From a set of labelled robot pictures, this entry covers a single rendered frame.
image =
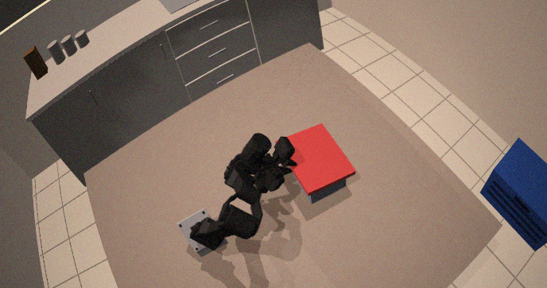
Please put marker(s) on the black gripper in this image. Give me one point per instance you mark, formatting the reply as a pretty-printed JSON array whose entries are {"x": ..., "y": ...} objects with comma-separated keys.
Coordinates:
[{"x": 284, "y": 150}]

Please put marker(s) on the red lid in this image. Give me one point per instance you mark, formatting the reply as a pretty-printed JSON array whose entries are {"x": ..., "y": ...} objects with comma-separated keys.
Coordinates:
[{"x": 320, "y": 162}]

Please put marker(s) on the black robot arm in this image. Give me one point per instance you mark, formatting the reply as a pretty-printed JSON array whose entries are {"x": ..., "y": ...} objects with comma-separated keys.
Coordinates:
[{"x": 232, "y": 220}]

